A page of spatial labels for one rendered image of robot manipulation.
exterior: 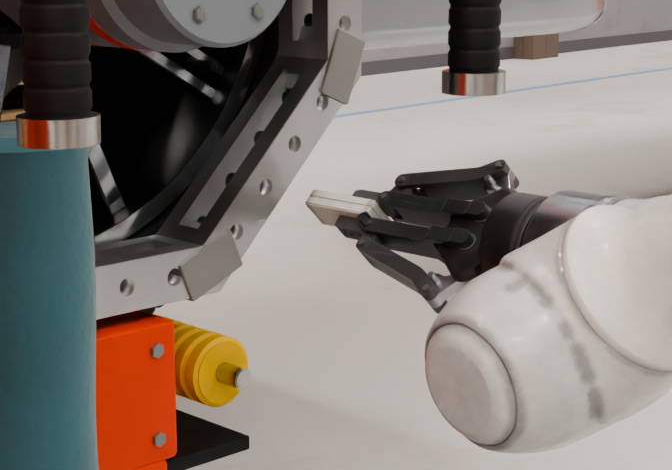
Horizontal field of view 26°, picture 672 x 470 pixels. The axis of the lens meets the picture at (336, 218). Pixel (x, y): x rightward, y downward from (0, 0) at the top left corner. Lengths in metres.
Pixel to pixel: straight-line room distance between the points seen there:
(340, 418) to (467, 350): 1.85
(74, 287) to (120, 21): 0.17
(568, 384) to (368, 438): 1.76
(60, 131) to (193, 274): 0.38
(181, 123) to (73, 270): 0.39
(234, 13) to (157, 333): 0.28
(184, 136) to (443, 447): 1.33
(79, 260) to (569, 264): 0.30
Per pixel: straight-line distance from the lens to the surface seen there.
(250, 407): 2.68
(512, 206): 1.03
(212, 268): 1.13
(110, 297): 1.08
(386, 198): 1.14
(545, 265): 0.80
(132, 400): 1.10
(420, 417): 2.63
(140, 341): 1.09
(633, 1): 11.06
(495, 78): 1.00
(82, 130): 0.77
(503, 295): 0.79
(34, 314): 0.89
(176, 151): 1.24
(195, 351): 1.16
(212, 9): 0.92
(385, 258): 1.10
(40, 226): 0.88
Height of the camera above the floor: 0.86
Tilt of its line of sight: 11 degrees down
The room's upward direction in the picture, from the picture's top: straight up
